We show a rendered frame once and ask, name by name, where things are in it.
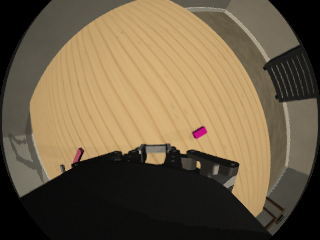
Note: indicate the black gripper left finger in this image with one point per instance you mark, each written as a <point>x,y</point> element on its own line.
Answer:
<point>139,155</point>

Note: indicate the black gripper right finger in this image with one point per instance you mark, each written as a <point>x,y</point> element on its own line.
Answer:
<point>222,170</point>

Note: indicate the pink rod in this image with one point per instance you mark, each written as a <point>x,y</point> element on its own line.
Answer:
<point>78,155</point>

